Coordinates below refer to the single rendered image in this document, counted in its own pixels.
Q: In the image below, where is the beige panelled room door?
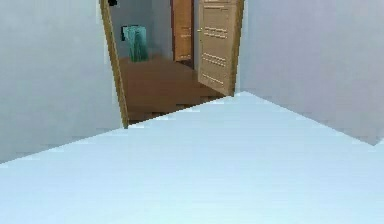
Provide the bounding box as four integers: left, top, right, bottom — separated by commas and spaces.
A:
197, 0, 240, 97

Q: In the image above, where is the brown wooden room door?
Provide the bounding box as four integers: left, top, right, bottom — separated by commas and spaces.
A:
171, 0, 195, 70

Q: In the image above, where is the teal translucent bin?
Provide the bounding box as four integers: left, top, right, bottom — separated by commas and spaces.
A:
120, 24, 150, 63

